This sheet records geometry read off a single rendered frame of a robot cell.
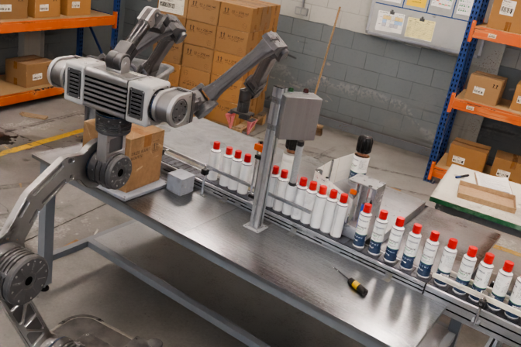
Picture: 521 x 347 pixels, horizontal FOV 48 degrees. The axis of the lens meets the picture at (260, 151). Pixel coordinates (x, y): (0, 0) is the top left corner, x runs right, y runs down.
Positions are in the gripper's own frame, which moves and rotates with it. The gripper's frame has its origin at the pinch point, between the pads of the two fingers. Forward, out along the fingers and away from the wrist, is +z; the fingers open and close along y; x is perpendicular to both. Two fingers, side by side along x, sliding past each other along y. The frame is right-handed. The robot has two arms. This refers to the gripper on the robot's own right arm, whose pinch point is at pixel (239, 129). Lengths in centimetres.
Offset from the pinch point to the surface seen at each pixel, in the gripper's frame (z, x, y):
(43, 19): 31, -206, 346
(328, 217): 24, 4, -53
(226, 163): 19.8, -3.2, 5.3
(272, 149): -1.7, 14.4, -24.6
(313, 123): -15.9, 6.5, -37.7
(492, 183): 38, -160, -110
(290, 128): -13.2, 14.2, -30.7
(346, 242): 32, 4, -64
